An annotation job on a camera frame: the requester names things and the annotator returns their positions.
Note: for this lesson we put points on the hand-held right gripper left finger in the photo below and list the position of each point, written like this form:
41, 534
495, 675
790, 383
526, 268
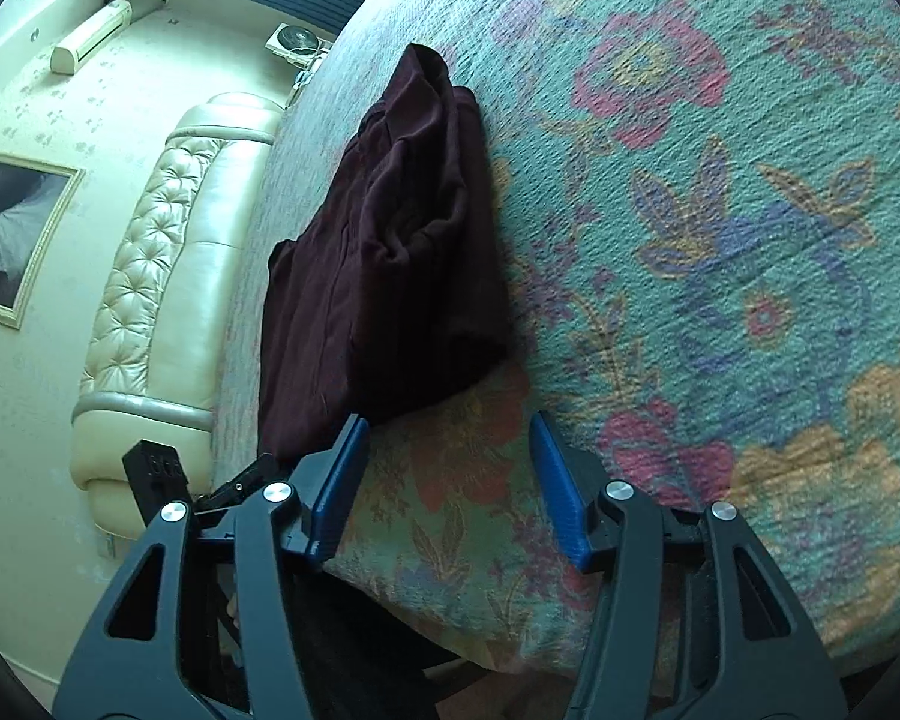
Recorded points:
337, 487

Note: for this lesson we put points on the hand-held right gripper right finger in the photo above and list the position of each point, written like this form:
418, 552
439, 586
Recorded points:
562, 495

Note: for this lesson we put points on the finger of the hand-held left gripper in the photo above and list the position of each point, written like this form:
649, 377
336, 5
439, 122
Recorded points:
244, 480

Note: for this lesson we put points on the dark maroon pants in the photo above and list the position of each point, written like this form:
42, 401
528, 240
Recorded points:
390, 255

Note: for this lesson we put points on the cream tufted leather headboard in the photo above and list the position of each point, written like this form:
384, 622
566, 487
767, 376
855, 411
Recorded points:
172, 277

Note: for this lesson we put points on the framed black-and-white photo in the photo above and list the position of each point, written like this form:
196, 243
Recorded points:
15, 232

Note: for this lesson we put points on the floral teal blanket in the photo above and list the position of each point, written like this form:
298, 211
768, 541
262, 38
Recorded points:
682, 240

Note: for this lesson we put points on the white air conditioner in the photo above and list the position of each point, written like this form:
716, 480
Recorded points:
90, 37

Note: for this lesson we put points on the white fan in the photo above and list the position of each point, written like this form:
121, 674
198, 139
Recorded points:
294, 41

